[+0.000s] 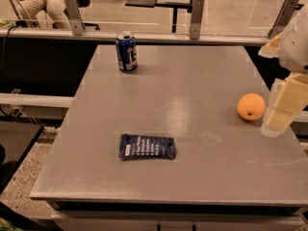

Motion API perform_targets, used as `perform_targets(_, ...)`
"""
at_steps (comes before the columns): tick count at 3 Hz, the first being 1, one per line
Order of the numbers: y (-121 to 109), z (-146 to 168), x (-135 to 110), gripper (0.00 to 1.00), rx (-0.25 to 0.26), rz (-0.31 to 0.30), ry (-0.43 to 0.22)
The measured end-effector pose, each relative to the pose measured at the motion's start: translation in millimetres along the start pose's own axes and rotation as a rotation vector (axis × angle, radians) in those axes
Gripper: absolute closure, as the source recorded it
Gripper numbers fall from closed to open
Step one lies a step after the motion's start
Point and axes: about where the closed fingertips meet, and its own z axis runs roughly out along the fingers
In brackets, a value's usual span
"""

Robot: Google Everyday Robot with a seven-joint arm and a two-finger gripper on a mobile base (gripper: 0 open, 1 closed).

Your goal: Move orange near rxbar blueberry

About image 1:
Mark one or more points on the seated person beige trousers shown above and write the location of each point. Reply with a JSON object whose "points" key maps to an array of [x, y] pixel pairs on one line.
{"points": [[29, 10]]}

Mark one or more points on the right metal bracket post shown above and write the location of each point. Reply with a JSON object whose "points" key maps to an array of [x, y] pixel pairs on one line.
{"points": [[283, 18]]}

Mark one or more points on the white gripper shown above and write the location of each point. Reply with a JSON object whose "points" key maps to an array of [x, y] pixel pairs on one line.
{"points": [[296, 50]]}

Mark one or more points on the metal bracket post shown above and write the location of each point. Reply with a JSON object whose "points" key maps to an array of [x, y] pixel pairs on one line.
{"points": [[283, 18], [77, 26], [196, 18]]}

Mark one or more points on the orange fruit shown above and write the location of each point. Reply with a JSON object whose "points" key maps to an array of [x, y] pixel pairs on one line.
{"points": [[251, 106]]}

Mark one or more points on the dark blue rxbar wrapper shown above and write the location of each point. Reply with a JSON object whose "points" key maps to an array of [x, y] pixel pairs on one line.
{"points": [[138, 147]]}

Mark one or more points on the left metal bracket post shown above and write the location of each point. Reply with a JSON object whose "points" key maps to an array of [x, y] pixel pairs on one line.
{"points": [[77, 26]]}

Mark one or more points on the middle metal bracket post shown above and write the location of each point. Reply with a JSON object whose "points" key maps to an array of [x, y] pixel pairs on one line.
{"points": [[196, 18]]}

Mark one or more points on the blue soda can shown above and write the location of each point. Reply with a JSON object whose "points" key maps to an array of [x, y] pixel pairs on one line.
{"points": [[125, 45]]}

